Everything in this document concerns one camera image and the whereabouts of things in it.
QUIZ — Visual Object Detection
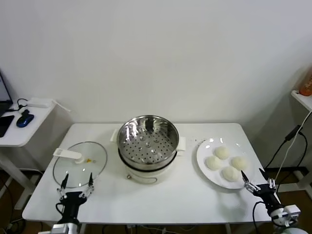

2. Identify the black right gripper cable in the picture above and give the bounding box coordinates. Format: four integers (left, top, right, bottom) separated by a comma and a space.
252, 201, 267, 231

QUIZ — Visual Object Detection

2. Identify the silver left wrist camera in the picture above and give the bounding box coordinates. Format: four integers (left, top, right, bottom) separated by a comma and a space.
51, 224, 69, 234

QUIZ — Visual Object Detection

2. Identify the stainless steel steamer basket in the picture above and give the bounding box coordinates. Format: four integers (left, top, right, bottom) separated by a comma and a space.
110, 114, 186, 171

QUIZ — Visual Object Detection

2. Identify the white side table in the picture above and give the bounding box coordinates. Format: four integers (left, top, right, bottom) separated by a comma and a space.
0, 98, 56, 210

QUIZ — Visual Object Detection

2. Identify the white adapter box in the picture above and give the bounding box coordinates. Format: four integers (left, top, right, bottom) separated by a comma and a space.
26, 97, 53, 108

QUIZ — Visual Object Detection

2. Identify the thin white adapter cable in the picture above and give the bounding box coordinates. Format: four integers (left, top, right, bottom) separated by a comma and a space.
50, 98, 72, 112

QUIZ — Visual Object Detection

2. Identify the black power cable with adapter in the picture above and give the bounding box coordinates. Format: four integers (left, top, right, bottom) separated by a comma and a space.
264, 124, 308, 181

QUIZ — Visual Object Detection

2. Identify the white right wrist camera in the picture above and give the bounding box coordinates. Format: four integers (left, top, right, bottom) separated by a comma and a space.
284, 205, 301, 217

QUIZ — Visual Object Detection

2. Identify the black laptop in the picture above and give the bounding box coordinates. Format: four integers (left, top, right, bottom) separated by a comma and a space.
0, 69, 14, 117

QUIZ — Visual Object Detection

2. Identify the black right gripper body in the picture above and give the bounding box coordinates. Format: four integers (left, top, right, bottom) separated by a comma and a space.
253, 184, 283, 213

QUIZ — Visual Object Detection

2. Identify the blue computer mouse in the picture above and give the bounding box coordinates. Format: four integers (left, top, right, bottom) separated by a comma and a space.
16, 113, 35, 128

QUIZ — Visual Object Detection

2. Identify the white steamed baozi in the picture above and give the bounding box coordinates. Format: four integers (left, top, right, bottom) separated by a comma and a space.
206, 156, 224, 171
221, 166, 241, 182
214, 145, 230, 160
231, 156, 249, 171

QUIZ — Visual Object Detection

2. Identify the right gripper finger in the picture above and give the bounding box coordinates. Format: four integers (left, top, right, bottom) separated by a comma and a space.
259, 168, 277, 193
240, 170, 259, 194

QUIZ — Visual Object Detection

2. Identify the orange bottle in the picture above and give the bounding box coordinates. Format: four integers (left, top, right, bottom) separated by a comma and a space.
298, 73, 312, 96

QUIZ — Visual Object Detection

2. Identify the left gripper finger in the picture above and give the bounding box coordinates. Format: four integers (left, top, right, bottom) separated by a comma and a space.
57, 173, 69, 200
81, 172, 95, 198

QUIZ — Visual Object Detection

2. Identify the black looped desk cable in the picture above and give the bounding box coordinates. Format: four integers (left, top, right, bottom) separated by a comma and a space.
6, 98, 31, 115

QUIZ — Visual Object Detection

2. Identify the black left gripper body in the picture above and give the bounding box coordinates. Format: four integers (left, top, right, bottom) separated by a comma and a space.
59, 192, 87, 220

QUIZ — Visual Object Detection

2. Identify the glass lid with white handle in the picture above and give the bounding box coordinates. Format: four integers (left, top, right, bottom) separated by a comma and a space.
53, 140, 108, 189

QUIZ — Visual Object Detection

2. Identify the black smartphone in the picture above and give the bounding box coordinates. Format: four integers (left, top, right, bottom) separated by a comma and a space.
0, 115, 15, 138

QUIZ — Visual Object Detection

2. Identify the white round plate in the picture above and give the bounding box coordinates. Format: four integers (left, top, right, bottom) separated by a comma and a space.
195, 137, 256, 190

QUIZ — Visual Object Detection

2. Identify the white electric pot base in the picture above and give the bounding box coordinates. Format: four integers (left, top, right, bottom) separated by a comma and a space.
120, 156, 176, 186

